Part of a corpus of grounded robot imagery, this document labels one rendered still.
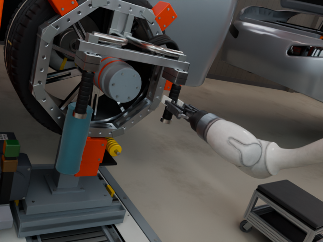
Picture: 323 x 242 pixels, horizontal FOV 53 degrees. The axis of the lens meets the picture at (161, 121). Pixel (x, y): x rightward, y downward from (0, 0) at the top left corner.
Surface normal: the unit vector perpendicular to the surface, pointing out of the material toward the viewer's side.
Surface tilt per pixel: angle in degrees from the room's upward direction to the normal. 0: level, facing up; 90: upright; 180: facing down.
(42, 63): 90
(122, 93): 90
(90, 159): 90
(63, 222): 90
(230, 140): 69
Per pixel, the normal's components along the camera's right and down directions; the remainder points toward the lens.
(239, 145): -0.48, -0.34
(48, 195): 0.28, -0.91
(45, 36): 0.51, 0.40
